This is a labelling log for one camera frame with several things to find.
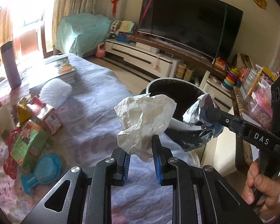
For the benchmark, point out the stack of yellow round containers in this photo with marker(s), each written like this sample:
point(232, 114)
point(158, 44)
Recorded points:
point(180, 70)

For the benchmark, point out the yellow toy cash register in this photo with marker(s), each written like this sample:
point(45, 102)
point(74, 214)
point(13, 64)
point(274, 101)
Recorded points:
point(127, 26)

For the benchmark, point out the white television cabinet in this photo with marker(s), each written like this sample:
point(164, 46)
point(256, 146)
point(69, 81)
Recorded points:
point(135, 53)

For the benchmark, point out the white fluffy brush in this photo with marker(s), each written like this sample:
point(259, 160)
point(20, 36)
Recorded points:
point(54, 93)

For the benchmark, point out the white paper box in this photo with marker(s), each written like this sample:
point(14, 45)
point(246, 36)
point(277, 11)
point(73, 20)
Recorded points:
point(4, 119)

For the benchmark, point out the stack of picture books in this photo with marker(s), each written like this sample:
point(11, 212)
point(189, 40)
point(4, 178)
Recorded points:
point(60, 67)

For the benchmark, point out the red and white carton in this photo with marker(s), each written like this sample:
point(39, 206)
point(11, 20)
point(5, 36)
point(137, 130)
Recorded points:
point(49, 119)

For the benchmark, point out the green carton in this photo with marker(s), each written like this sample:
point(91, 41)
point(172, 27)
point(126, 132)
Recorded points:
point(25, 144)

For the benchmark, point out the silver foil wrapper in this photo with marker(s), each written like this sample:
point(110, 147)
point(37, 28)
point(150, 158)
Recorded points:
point(196, 114)

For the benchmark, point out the black trash bin white rim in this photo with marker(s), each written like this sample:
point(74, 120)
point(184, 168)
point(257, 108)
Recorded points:
point(168, 91)

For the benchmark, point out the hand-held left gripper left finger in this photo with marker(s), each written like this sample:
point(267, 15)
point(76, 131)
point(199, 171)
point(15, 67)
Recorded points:
point(125, 168)

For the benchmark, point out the red and yellow wooden toy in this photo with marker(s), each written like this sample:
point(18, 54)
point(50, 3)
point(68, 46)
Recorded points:
point(219, 64)

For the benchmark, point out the white paper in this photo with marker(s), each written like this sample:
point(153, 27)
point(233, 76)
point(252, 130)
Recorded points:
point(142, 121)

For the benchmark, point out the wooden framed glass door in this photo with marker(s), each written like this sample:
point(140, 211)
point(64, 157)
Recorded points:
point(30, 39)

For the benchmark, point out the purple grey fleece blanket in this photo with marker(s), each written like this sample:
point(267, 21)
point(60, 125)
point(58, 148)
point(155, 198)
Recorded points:
point(95, 126)

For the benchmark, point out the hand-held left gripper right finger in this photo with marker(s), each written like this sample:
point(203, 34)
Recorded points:
point(157, 161)

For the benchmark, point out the pink plastic toy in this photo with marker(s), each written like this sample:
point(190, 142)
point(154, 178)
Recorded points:
point(10, 170)

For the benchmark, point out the person's right hand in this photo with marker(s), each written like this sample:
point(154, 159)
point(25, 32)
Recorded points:
point(266, 191)

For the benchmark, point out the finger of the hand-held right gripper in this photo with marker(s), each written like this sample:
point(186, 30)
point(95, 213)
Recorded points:
point(238, 124)

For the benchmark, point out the dark green pole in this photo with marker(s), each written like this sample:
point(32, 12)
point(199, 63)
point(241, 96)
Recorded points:
point(221, 32)

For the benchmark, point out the black flat television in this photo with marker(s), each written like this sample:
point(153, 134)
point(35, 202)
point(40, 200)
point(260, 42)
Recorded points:
point(189, 16)

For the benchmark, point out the wooden abacus toy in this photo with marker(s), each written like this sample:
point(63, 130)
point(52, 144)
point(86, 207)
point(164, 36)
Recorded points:
point(189, 74)

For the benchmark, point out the blue toy box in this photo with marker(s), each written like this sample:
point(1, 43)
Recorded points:
point(123, 37)

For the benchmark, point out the gold wall sticker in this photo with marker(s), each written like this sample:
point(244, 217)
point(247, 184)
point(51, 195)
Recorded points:
point(260, 1)

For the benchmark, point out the clear pink storage box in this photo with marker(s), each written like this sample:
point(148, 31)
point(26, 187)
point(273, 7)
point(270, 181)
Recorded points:
point(259, 102)

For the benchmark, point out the pink kettlebell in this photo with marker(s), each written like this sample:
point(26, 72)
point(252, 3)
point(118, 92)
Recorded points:
point(100, 51)

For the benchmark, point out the pink pole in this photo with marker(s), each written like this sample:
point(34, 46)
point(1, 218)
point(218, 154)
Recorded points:
point(146, 10)

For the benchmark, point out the gold wrapper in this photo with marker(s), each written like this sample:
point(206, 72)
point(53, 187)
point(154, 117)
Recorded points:
point(22, 109)

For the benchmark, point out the teal cloth covered furniture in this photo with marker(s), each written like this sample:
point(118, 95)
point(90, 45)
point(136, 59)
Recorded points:
point(79, 32)

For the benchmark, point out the blue plastic strainer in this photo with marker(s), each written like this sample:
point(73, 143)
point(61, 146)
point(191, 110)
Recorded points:
point(46, 170)

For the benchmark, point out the white and green toy car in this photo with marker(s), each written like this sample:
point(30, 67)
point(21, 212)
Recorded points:
point(114, 27)

